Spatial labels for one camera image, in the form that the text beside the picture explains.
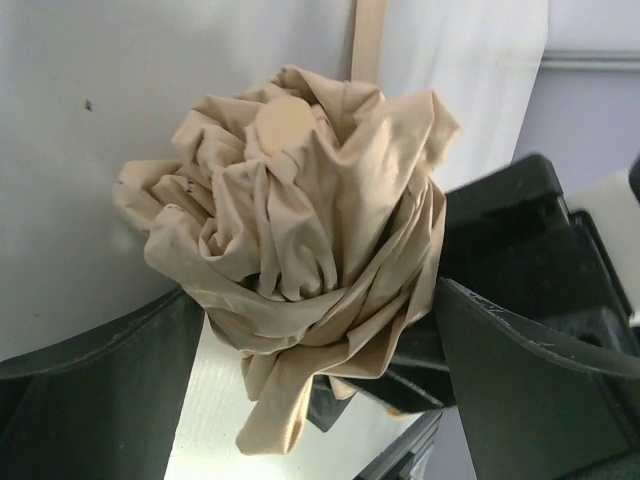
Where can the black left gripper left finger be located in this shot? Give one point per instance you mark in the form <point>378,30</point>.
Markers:
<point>104,404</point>

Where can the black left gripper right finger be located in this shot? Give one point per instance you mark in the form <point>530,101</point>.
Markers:
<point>536,403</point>

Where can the beige folding umbrella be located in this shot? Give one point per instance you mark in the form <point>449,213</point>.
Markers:
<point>303,218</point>

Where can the right aluminium frame post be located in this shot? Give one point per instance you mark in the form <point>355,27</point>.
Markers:
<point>598,61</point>

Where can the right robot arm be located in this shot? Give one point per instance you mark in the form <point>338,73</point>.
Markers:
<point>570,264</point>

